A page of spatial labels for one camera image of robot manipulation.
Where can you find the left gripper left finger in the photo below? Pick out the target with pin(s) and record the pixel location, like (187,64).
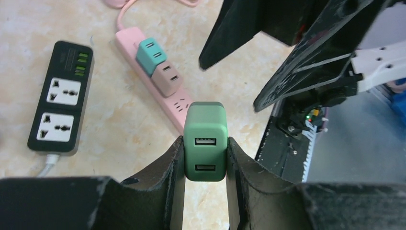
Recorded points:
(151,199)

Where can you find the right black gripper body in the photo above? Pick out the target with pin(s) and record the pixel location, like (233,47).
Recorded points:
(287,20)

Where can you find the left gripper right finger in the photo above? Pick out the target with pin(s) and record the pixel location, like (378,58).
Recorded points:
(260,200)

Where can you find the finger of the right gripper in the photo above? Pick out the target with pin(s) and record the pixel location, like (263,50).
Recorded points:
(324,52)
(237,23)

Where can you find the light green charger plug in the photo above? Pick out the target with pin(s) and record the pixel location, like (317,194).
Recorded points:
(205,139)

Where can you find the pink charger plug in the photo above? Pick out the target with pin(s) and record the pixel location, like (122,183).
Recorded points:
(166,79)

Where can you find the pink power strip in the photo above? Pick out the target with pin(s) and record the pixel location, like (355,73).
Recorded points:
(175,106)

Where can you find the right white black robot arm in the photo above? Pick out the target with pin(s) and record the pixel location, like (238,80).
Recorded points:
(378,59)

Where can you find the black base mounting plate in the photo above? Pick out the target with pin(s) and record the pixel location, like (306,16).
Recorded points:
(287,151)

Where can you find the black power strip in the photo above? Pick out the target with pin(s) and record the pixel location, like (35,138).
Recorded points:
(58,119)

